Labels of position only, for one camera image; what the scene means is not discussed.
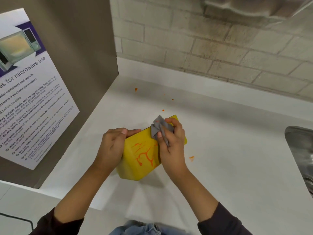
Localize person's left hand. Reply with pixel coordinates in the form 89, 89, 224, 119
94, 128, 142, 174

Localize white microwave guidelines poster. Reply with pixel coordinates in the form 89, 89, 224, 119
0, 8, 81, 171

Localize person's blue jeans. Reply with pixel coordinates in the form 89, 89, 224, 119
109, 219, 196, 235

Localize grey cloth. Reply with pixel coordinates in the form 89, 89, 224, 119
150, 115, 175, 148

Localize person's right forearm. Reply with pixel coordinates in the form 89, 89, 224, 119
170, 170, 254, 235

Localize person's right hand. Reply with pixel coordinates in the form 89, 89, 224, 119
157, 117, 190, 183

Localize stainless steel sink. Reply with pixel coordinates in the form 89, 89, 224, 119
284, 125, 313, 197

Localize black cable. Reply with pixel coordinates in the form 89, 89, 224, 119
0, 212, 34, 230

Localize person's left forearm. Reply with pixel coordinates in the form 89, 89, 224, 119
29, 164, 117, 235

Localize yellow box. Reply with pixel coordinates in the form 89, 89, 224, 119
115, 115, 188, 181

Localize brown cabinet side panel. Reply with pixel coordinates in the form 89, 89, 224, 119
0, 0, 120, 189

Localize white countertop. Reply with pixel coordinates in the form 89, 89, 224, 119
39, 57, 313, 235

